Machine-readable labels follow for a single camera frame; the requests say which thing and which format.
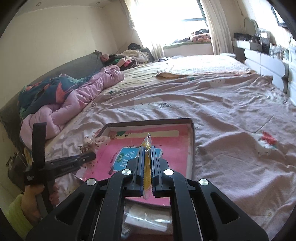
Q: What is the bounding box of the person's left hand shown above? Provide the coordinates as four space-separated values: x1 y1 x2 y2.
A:
21 184 45 226

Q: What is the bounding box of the pink and floral quilt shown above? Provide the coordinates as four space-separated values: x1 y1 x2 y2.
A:
18 65 125 149

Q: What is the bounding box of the white dresser with drawers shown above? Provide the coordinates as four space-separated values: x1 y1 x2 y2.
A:
232 39 290 97

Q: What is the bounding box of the white curtain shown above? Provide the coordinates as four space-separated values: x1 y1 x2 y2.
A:
201 0 233 55

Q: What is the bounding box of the yellow accessory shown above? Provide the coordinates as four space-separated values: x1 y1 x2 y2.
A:
141 133 152 201

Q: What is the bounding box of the clear plastic bag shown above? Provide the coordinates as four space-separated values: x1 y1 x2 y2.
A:
121 200 173 240

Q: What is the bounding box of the pink bed cover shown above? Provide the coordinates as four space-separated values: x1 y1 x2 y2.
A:
46 56 295 238

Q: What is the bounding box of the window sill clutter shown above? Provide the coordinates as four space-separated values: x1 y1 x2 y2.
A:
181 29 211 43

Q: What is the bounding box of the shallow cardboard tray pink bottom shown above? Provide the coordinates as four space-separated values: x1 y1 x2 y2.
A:
81 118 198 210

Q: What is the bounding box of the polka dot bow hair accessory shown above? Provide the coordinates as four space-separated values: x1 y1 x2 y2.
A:
79 136 111 154

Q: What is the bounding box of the pile of clothes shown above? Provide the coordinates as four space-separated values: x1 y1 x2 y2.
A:
100 43 155 71

